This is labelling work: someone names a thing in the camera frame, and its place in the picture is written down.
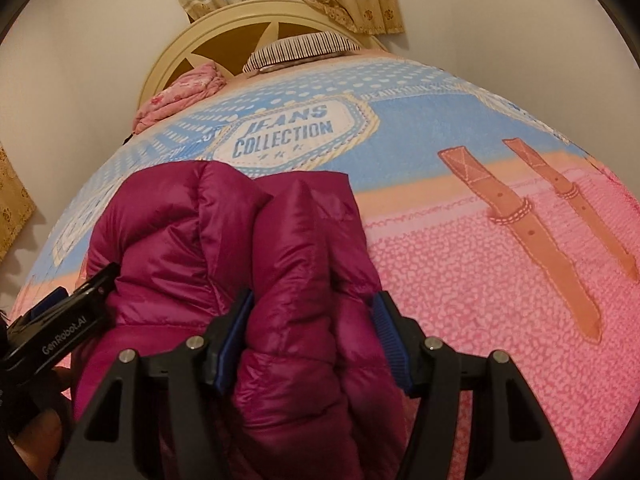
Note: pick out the magenta down jacket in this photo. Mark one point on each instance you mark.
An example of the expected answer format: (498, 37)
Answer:
(210, 240)

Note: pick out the blue and pink printed blanket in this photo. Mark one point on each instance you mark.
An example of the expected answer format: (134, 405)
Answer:
(450, 270)

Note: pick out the cream wooden bed headboard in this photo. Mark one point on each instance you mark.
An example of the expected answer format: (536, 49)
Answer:
(220, 27)

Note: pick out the person's left hand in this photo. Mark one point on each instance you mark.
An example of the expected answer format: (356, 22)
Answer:
(42, 427)

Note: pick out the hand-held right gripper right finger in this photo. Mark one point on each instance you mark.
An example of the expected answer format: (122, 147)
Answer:
(395, 345)

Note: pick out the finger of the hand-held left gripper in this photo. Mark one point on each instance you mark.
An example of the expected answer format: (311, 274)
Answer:
(100, 276)
(50, 302)

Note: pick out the pink floral folded quilt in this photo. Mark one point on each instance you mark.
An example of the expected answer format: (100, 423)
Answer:
(182, 91)

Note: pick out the grey striped pillow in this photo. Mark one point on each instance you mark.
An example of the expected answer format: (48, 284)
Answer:
(300, 50)

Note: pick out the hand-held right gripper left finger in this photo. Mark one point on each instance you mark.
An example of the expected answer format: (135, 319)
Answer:
(231, 347)

